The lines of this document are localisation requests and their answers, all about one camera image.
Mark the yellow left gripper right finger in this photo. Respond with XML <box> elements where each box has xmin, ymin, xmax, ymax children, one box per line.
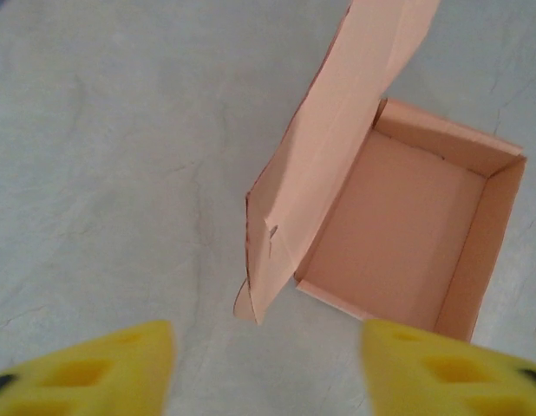
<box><xmin>360</xmin><ymin>319</ymin><xmax>536</xmax><ymax>416</ymax></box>

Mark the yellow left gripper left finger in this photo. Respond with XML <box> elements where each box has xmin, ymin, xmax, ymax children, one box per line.
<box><xmin>0</xmin><ymin>319</ymin><xmax>178</xmax><ymax>416</ymax></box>

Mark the orange paper box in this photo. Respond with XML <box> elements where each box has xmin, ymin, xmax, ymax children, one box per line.
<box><xmin>232</xmin><ymin>0</ymin><xmax>528</xmax><ymax>344</ymax></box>

